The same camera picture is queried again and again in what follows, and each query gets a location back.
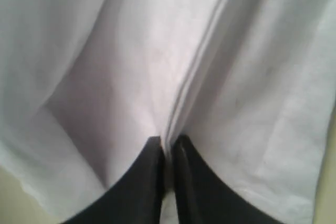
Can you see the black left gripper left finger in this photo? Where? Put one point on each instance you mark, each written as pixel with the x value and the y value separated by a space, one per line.
pixel 136 197

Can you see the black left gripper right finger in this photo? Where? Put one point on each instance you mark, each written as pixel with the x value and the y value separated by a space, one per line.
pixel 201 197

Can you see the white t-shirt with red logo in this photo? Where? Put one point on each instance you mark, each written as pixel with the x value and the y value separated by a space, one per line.
pixel 86 83

